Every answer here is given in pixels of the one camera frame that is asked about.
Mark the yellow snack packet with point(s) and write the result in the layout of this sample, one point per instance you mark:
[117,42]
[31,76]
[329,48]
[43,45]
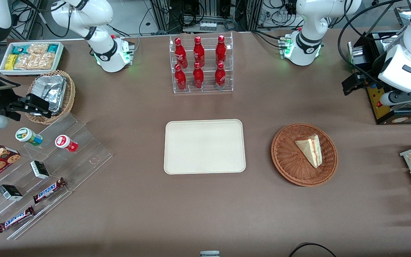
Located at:
[11,61]

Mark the teal snack packet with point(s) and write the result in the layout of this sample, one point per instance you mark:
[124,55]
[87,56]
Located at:
[19,49]
[52,48]

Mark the small grey device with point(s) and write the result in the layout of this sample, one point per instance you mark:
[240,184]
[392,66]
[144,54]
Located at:
[209,253]

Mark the tan wicker basket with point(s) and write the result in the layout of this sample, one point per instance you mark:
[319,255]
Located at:
[70,92]

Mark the aluminium frame rack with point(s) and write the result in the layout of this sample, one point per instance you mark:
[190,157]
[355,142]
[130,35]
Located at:
[244,14]

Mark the clear acrylic bottle rack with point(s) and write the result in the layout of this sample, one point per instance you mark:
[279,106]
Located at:
[207,89]

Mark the silver foil packet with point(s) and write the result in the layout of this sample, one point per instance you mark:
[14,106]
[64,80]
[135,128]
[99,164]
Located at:
[57,101]
[46,82]

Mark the triangular sandwich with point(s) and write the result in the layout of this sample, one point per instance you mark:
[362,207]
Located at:
[310,148]

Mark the clear bag of crackers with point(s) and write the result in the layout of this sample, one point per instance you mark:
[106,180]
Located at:
[34,61]
[37,49]

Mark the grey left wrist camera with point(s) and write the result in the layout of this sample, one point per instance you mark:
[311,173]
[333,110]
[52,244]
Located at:
[398,98]

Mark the red soda bottle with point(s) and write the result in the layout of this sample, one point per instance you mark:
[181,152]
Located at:
[198,51]
[180,53]
[221,50]
[220,76]
[180,79]
[198,77]

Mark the clear acrylic stepped stand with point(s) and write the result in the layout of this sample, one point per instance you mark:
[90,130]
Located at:
[84,157]

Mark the white snack bin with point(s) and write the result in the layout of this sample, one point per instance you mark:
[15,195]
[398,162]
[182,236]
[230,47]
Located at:
[60,53]

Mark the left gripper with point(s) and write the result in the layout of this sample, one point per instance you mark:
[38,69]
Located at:
[374,69]

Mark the small dark box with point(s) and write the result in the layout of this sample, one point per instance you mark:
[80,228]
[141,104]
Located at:
[39,169]
[10,192]

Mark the cream rectangular tray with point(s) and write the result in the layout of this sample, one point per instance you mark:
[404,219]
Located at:
[204,147]

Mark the black food warmer cabinet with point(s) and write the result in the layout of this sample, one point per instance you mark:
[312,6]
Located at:
[382,107]

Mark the steel warmer pan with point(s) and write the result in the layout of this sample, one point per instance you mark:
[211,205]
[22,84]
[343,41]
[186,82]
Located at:
[391,44]

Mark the grey power strip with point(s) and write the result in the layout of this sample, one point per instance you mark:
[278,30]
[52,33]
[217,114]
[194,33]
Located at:
[208,26]

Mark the snickers bar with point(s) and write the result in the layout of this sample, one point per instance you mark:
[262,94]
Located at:
[15,219]
[48,190]

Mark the red lid cup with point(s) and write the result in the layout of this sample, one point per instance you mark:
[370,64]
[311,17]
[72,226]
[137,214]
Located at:
[64,142]

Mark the round brown wicker basket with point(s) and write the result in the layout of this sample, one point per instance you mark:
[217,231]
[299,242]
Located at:
[287,157]

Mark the green lid cup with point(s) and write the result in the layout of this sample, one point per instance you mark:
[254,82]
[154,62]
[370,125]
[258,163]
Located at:
[25,135]

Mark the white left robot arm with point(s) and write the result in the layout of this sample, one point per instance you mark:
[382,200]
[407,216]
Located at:
[309,21]

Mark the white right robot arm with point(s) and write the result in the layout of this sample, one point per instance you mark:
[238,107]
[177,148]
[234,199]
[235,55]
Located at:
[98,21]

